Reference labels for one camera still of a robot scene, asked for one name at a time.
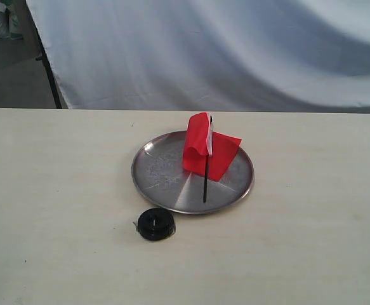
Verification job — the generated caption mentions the red flag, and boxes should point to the red flag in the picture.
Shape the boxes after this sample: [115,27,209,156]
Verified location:
[183,112,242,202]

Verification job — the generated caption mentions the black round flag base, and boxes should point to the black round flag base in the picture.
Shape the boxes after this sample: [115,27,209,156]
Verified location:
[134,208,176,241]

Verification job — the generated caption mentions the round metal plate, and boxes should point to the round metal plate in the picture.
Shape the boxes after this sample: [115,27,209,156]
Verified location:
[131,131,254,215]

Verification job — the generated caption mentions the white backdrop cloth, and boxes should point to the white backdrop cloth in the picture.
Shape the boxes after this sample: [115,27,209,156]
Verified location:
[27,1,370,112]

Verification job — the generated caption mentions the black stand pole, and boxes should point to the black stand pole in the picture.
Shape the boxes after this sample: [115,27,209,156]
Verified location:
[23,1,63,109]

